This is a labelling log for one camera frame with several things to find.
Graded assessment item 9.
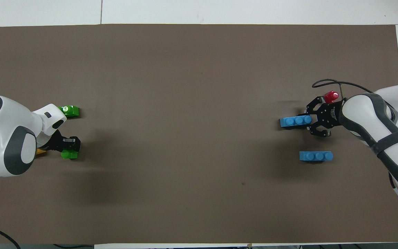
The green block with printed studs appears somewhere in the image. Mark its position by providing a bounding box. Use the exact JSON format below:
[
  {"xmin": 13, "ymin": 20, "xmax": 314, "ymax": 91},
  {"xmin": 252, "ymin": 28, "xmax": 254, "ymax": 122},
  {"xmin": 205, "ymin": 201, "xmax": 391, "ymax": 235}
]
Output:
[{"xmin": 59, "ymin": 105, "xmax": 80, "ymax": 119}]

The blue three-stud block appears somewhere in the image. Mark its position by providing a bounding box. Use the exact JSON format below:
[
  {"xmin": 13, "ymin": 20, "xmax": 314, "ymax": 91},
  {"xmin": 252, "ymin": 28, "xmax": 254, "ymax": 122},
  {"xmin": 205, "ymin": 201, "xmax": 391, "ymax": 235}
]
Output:
[
  {"xmin": 279, "ymin": 115, "xmax": 313, "ymax": 130},
  {"xmin": 299, "ymin": 151, "xmax": 333, "ymax": 162}
]

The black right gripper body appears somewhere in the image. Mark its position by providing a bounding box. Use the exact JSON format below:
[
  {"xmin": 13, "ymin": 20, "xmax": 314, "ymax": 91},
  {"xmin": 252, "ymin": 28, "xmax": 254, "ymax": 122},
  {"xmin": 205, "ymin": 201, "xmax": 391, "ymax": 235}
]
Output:
[{"xmin": 315, "ymin": 100, "xmax": 345, "ymax": 133}]

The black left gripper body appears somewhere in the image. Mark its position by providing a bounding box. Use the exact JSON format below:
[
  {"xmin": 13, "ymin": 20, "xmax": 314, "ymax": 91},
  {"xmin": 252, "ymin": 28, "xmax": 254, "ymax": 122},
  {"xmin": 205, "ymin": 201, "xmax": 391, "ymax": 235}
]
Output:
[{"xmin": 45, "ymin": 130, "xmax": 69, "ymax": 153}]

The brown paper table mat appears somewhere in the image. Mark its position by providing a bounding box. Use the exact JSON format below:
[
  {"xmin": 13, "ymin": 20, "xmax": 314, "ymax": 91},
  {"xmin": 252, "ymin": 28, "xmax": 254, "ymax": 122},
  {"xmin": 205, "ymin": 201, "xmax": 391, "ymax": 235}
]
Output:
[{"xmin": 0, "ymin": 24, "xmax": 398, "ymax": 244}]

